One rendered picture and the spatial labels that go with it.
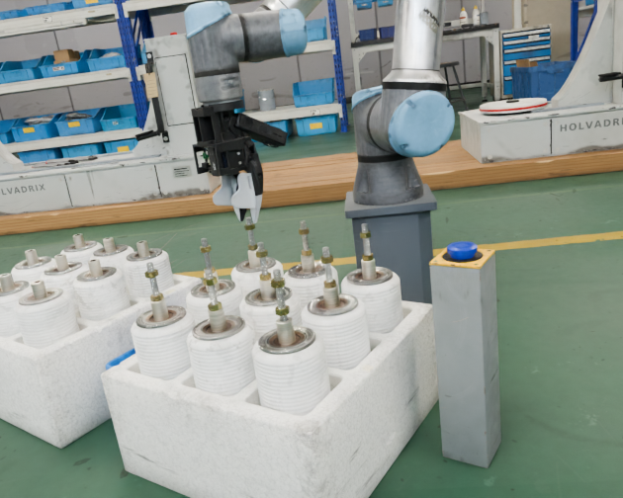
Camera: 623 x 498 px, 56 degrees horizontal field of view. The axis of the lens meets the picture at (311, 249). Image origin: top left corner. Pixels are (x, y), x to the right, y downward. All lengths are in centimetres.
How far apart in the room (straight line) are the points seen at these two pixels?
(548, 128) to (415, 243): 164
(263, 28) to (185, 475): 70
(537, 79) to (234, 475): 459
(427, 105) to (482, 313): 41
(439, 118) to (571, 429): 55
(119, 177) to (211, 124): 194
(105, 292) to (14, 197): 204
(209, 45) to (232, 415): 56
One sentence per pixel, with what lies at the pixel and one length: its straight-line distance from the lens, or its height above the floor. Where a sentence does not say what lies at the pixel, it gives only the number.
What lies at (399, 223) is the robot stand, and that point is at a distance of 120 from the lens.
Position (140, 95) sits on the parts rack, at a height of 54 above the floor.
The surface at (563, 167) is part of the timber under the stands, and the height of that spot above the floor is 4.
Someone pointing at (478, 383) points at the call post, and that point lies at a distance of 86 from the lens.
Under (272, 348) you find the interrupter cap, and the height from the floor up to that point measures 25.
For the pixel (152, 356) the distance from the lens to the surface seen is 90.
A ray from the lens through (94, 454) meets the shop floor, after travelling 112.
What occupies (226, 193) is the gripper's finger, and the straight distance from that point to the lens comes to 105.
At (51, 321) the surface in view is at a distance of 113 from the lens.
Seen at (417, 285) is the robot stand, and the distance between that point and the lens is 125.
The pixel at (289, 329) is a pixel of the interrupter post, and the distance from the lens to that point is 75.
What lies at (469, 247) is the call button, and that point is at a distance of 81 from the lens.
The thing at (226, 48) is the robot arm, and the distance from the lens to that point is 98.
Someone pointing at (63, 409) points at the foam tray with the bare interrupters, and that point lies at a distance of 115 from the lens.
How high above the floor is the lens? 59
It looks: 17 degrees down
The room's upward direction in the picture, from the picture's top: 8 degrees counter-clockwise
